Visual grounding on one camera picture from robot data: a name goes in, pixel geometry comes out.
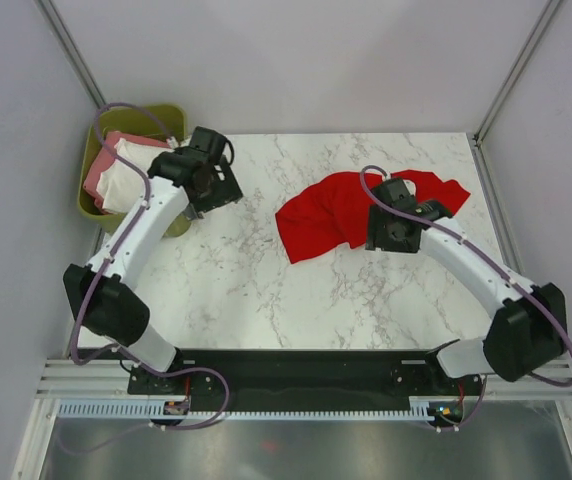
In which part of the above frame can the aluminium rail profile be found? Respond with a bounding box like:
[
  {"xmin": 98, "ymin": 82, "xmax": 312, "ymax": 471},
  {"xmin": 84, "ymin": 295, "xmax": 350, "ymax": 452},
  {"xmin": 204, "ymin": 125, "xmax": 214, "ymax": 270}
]
[{"xmin": 35, "ymin": 360, "xmax": 572, "ymax": 401}]

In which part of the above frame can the pink folded t shirt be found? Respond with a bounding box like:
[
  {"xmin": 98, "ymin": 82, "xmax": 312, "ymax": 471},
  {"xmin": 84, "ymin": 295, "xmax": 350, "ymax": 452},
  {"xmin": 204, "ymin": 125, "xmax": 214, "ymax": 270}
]
[{"xmin": 82, "ymin": 131, "xmax": 169, "ymax": 214}]

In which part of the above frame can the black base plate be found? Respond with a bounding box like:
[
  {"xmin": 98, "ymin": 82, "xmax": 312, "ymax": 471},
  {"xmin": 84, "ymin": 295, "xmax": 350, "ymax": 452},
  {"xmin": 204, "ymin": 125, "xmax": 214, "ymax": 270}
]
[{"xmin": 128, "ymin": 349, "xmax": 481, "ymax": 411}]

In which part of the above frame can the aluminium frame post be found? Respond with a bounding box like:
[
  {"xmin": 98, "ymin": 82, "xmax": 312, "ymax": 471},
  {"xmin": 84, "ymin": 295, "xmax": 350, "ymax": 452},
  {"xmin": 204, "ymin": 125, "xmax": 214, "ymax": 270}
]
[
  {"xmin": 470, "ymin": 0, "xmax": 565, "ymax": 149},
  {"xmin": 35, "ymin": 0, "xmax": 106, "ymax": 108}
]

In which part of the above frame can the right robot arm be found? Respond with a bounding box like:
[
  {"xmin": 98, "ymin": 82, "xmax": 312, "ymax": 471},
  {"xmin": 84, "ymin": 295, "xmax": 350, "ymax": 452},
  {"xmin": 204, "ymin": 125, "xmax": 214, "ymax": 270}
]
[{"xmin": 365, "ymin": 178, "xmax": 567, "ymax": 394}]

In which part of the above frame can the red t shirt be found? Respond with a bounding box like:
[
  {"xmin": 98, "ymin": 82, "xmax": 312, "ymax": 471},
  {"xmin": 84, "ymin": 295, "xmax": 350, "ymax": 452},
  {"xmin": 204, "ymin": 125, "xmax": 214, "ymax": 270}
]
[{"xmin": 275, "ymin": 169, "xmax": 470, "ymax": 264}]

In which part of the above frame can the right aluminium frame post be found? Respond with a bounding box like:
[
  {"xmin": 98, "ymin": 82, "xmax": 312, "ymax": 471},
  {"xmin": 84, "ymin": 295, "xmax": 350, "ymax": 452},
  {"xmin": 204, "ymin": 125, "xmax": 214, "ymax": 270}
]
[{"xmin": 470, "ymin": 0, "xmax": 565, "ymax": 149}]

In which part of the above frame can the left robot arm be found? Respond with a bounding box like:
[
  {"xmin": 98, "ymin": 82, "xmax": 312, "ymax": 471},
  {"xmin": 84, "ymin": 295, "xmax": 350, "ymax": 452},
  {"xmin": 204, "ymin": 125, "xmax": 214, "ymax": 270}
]
[{"xmin": 63, "ymin": 127, "xmax": 243, "ymax": 393}]

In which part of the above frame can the left aluminium frame post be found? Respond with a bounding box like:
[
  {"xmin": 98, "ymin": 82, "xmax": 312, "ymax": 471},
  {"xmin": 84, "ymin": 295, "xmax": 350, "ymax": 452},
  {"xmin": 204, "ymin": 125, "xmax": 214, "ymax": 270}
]
[{"xmin": 35, "ymin": 0, "xmax": 106, "ymax": 108}]

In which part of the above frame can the white folded t shirt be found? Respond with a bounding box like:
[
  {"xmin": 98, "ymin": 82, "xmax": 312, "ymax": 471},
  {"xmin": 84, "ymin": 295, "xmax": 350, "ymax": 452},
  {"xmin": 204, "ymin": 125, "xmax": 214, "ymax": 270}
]
[{"xmin": 96, "ymin": 138, "xmax": 171, "ymax": 214}]

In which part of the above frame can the olive green plastic bin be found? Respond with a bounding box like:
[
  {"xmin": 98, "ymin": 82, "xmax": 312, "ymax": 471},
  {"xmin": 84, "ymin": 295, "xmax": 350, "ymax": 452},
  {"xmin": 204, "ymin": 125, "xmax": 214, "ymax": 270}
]
[{"xmin": 77, "ymin": 104, "xmax": 187, "ymax": 234}]

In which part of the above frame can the white slotted cable duct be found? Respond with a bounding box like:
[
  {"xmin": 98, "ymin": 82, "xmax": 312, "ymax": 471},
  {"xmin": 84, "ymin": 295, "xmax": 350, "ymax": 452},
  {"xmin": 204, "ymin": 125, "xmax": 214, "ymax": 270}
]
[{"xmin": 57, "ymin": 399, "xmax": 434, "ymax": 421}]

